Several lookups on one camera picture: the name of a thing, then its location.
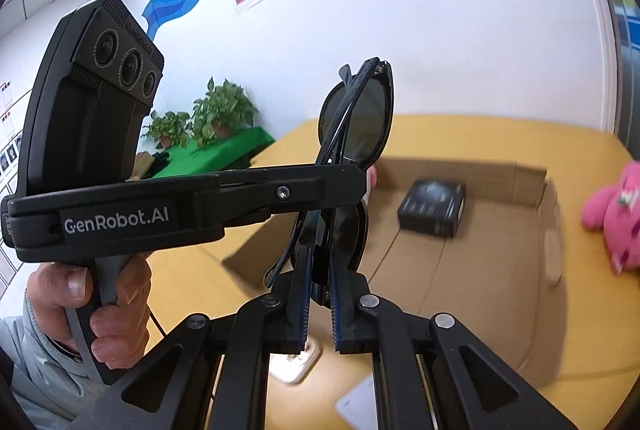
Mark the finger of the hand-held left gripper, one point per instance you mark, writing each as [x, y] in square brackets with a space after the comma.
[310, 190]

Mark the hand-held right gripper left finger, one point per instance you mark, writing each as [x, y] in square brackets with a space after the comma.
[299, 310]

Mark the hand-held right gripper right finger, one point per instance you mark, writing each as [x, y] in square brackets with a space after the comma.
[337, 310]

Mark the black sunglasses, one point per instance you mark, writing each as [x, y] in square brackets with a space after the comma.
[362, 120]

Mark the person's left forearm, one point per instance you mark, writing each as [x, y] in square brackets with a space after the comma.
[40, 375]

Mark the wooden desktop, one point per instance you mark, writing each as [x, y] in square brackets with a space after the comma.
[475, 135]

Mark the person's left hand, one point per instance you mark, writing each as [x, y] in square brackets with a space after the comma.
[55, 285]

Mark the white power adapter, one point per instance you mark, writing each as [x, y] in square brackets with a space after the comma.
[295, 367]

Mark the small brown cardboard box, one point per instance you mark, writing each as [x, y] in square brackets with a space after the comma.
[142, 164]

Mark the small potted green plant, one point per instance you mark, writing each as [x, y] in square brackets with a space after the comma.
[167, 125]

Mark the green table cloth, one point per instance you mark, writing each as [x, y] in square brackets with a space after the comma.
[220, 155]

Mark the white card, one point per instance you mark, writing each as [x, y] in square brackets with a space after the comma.
[357, 405]

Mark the large potted green plant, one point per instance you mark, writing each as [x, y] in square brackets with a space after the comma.
[225, 105]

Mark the small black box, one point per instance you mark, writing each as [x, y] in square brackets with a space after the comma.
[430, 210]

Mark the bright pink plush toy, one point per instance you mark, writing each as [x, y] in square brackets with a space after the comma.
[620, 220]

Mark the wall photo board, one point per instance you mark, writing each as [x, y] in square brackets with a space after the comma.
[7, 160]

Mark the grey door frame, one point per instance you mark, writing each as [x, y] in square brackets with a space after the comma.
[625, 60]

